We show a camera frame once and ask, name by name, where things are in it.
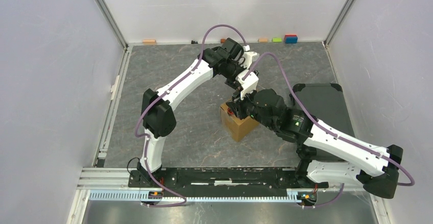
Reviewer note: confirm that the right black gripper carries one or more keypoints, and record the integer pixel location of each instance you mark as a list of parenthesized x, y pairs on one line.
[(237, 104)]

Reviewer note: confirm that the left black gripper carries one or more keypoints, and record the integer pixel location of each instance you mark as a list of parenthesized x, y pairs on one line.
[(234, 85)]

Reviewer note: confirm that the brown cardboard express box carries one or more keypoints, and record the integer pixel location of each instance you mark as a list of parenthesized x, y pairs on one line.
[(236, 128)]

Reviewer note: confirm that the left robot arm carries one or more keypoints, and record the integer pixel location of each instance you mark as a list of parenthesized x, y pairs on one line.
[(157, 116)]

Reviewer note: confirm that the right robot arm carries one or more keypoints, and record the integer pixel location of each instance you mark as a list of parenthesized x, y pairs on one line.
[(375, 168)]

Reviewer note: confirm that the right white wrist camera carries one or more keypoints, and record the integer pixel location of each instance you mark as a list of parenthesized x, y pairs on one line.
[(247, 84)]

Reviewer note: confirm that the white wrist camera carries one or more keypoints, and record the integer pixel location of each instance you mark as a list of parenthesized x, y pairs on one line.
[(247, 84), (248, 57)]

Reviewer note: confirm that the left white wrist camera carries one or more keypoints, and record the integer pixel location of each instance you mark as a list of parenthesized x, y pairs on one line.
[(248, 57)]

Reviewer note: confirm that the red blue block at wall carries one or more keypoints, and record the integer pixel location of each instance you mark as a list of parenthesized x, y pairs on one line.
[(290, 39)]

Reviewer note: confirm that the tan block at wall left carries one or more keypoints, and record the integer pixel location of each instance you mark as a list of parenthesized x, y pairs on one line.
[(149, 42)]

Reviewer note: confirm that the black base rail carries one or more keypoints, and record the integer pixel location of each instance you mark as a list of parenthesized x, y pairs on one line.
[(221, 182)]

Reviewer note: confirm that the white toothed cable duct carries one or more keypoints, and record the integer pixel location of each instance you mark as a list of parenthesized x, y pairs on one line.
[(147, 196)]

